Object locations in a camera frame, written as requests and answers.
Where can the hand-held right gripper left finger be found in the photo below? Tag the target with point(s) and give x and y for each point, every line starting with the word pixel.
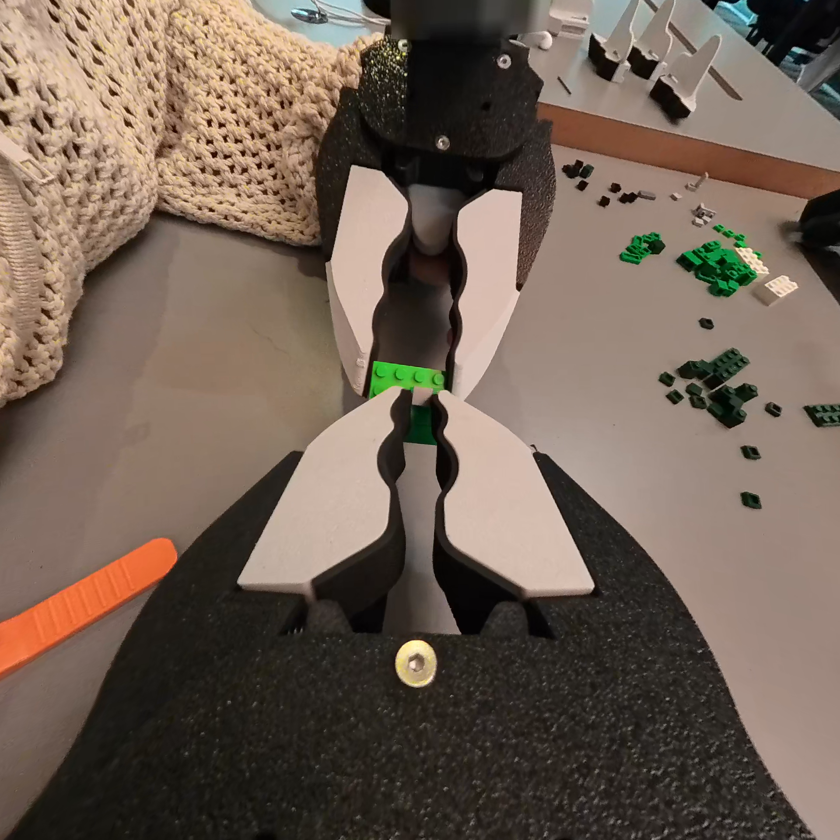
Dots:
pixel 328 512

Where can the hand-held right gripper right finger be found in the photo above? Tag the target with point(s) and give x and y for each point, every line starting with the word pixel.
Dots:
pixel 512 512

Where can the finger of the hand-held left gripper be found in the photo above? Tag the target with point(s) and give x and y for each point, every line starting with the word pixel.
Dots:
pixel 358 262
pixel 489 262

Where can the bright green long lego plate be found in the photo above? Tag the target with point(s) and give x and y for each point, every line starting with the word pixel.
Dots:
pixel 407 379

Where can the small grey lego piece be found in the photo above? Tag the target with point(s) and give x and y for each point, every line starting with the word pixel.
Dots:
pixel 420 397

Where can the person's left forearm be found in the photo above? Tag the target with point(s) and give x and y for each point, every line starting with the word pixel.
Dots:
pixel 249 131

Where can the scattered black lego pieces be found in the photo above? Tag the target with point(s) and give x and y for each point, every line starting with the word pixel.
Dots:
pixel 581 170

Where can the grey and white lego cluster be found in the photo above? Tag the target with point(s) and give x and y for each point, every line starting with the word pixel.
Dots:
pixel 702 215

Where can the pile of bright green lego pieces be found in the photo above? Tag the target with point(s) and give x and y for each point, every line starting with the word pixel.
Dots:
pixel 712 266

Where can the light grey lego lever piece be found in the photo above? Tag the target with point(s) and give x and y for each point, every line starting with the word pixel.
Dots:
pixel 701 182

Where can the pile of dark green lego pieces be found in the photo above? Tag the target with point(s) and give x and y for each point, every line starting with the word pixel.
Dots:
pixel 728 400

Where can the white lego plate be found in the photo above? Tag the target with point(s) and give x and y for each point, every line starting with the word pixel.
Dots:
pixel 751 258

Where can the white lego brick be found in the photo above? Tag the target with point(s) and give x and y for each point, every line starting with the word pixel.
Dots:
pixel 779 290

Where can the white plastic part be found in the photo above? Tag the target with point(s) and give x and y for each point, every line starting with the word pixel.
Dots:
pixel 568 16

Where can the shiny metal object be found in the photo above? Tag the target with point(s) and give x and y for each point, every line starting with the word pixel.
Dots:
pixel 313 14

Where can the white pointed part black base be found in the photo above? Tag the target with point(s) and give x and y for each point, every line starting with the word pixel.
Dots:
pixel 689 79
pixel 620 39
pixel 656 39

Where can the orange brick separator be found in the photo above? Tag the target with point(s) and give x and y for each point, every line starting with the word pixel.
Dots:
pixel 79 597

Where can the person's cream knit sweater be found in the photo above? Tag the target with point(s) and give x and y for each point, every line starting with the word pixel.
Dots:
pixel 65 197

